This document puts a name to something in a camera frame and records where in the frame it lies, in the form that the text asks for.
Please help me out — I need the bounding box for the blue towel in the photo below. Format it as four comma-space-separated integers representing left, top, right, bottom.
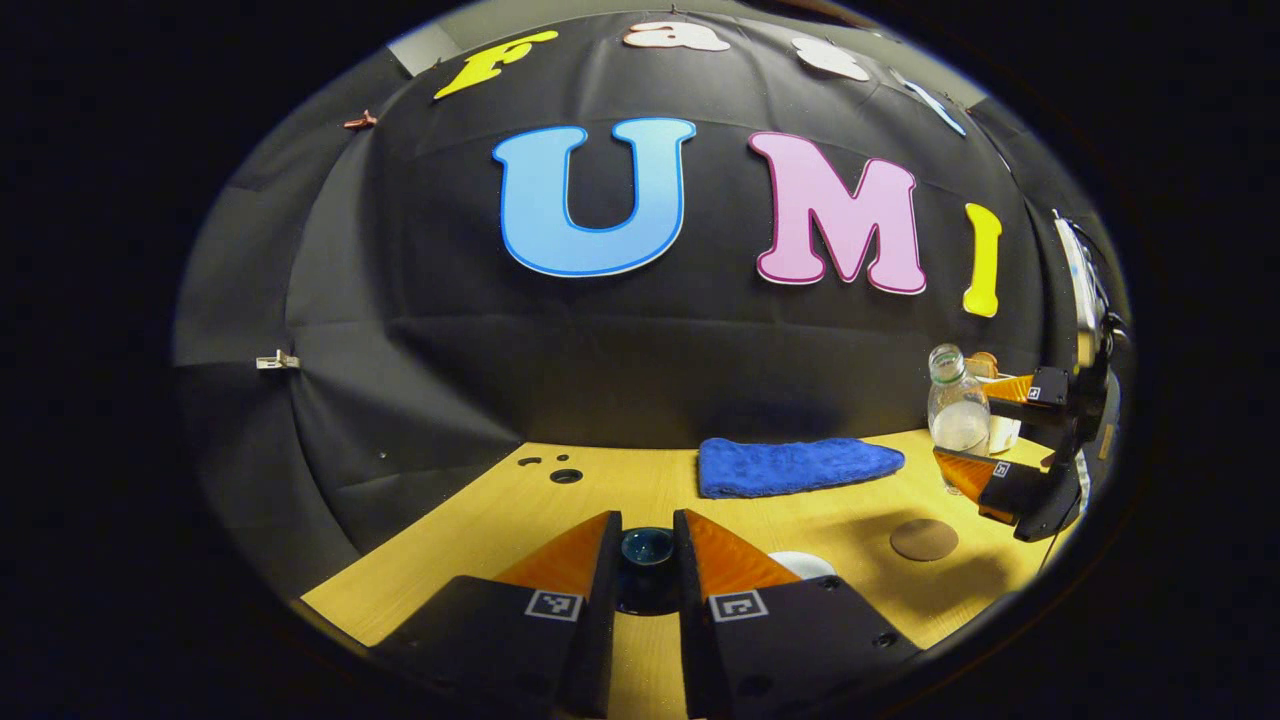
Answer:
698, 437, 906, 500

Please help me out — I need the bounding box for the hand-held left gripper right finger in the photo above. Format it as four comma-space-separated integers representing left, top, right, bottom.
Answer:
673, 508, 921, 720

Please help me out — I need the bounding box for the black backdrop cloth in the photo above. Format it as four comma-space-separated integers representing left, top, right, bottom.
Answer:
172, 10, 1111, 601

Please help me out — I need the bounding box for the clear plastic water bottle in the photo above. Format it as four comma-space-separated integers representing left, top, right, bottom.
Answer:
927, 344, 992, 493

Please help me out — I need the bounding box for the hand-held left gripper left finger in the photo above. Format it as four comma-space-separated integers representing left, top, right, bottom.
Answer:
370, 510, 623, 720

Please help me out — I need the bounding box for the round brown coaster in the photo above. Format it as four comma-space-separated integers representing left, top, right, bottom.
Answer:
890, 518, 960, 563

